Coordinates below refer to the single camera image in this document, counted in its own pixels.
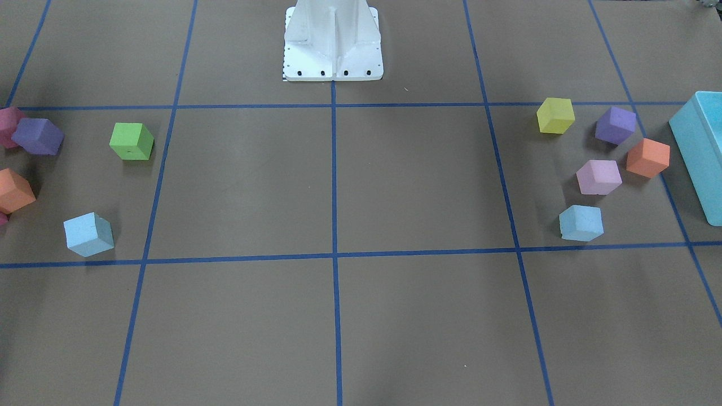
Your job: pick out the light blue block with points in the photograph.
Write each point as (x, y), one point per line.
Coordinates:
(88, 235)
(581, 223)

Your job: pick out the yellow foam block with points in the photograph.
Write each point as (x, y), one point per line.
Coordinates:
(555, 115)

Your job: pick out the lilac foam block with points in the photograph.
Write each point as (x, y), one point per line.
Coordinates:
(598, 177)

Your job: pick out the green foam block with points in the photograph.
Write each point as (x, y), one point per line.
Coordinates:
(132, 141)

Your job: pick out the purple foam block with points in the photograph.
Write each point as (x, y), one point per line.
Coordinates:
(616, 125)
(38, 136)

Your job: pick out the orange foam block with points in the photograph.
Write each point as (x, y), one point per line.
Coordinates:
(648, 158)
(15, 192)

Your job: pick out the cyan plastic bin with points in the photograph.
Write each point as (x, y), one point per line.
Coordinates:
(697, 130)

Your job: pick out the magenta foam block rear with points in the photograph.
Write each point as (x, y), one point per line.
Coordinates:
(10, 118)

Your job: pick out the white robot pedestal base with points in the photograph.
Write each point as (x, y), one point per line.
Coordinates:
(332, 41)

